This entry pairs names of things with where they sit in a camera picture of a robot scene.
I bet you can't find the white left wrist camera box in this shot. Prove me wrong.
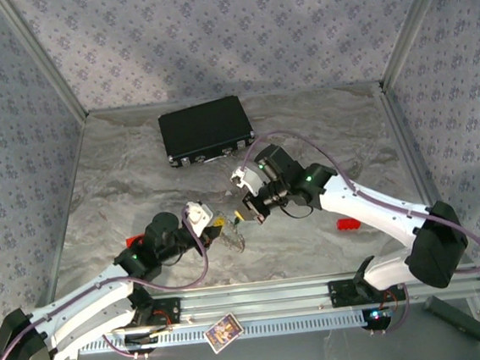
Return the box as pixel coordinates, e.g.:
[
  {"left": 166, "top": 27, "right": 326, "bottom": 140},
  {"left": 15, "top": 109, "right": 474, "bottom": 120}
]
[{"left": 181, "top": 199, "right": 218, "bottom": 238}]

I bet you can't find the black hard case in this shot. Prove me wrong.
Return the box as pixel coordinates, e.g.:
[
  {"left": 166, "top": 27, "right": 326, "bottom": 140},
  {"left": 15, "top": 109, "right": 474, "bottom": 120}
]
[{"left": 155, "top": 93, "right": 261, "bottom": 171}]

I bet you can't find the playing card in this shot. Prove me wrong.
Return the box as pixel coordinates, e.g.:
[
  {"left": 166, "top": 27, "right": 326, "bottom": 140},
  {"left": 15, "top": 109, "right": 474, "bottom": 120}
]
[{"left": 202, "top": 311, "right": 246, "bottom": 356}]

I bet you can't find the black rectangular bar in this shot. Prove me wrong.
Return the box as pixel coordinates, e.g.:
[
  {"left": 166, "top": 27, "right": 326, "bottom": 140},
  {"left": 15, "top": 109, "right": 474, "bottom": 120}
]
[{"left": 421, "top": 290, "right": 480, "bottom": 351}]

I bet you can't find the clear plastic bag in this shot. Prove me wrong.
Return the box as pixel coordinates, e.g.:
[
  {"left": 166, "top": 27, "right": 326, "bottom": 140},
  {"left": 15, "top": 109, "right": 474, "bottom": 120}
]
[{"left": 220, "top": 215, "right": 249, "bottom": 258}]

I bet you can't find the small controller board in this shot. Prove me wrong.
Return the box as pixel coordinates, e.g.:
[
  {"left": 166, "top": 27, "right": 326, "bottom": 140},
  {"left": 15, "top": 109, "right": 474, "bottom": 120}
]
[
  {"left": 364, "top": 306, "right": 398, "bottom": 327},
  {"left": 123, "top": 327, "right": 175, "bottom": 350}
]

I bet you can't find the aluminium frame corner post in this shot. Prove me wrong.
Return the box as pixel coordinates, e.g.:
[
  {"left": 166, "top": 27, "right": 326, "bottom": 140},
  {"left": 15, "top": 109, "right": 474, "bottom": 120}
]
[
  {"left": 0, "top": 0, "right": 91, "bottom": 128},
  {"left": 371, "top": 0, "right": 466, "bottom": 91}
]

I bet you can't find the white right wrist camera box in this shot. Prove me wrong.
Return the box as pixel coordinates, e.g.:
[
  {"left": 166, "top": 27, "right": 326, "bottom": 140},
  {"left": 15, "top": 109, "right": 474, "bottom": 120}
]
[{"left": 229, "top": 163, "right": 268, "bottom": 199}]

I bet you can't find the aluminium frame floor rail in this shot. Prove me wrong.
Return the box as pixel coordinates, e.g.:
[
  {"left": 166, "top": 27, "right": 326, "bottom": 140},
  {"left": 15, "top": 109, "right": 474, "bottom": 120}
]
[
  {"left": 0, "top": 113, "right": 113, "bottom": 360},
  {"left": 377, "top": 75, "right": 480, "bottom": 360}
]

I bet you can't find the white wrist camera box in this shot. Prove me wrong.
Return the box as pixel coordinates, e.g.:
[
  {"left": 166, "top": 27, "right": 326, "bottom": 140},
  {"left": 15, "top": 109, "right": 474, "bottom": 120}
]
[
  {"left": 181, "top": 199, "right": 218, "bottom": 238},
  {"left": 229, "top": 163, "right": 268, "bottom": 199}
]

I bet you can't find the white slotted cable duct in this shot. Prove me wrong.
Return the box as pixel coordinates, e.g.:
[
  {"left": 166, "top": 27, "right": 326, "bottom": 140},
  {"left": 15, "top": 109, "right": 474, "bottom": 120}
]
[{"left": 76, "top": 307, "right": 377, "bottom": 357}]

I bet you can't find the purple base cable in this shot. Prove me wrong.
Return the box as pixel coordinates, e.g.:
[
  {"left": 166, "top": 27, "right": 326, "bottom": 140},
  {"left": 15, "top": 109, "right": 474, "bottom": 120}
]
[
  {"left": 98, "top": 324, "right": 152, "bottom": 360},
  {"left": 360, "top": 282, "right": 414, "bottom": 340}
]

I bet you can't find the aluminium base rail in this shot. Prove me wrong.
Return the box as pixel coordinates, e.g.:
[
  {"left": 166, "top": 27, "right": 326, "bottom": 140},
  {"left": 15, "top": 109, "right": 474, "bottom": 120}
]
[{"left": 146, "top": 262, "right": 480, "bottom": 328}]

